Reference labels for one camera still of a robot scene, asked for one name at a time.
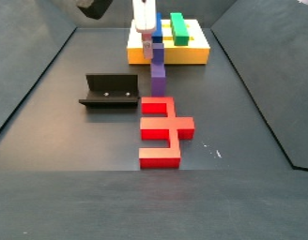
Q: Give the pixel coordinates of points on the red comb-shaped block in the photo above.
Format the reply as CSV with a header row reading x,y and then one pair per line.
x,y
168,128

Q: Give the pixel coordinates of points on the yellow slotted board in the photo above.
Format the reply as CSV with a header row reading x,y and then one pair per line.
x,y
193,54

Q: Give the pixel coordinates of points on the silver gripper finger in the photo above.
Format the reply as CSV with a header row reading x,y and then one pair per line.
x,y
146,46

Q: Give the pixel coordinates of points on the blue long block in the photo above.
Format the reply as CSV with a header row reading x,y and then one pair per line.
x,y
157,32

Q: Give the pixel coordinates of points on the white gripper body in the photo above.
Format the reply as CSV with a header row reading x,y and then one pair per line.
x,y
144,16

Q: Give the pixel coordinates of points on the purple comb-shaped block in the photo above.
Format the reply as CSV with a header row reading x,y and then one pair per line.
x,y
157,70

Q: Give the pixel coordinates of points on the green long block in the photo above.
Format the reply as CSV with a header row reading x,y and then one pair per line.
x,y
178,29

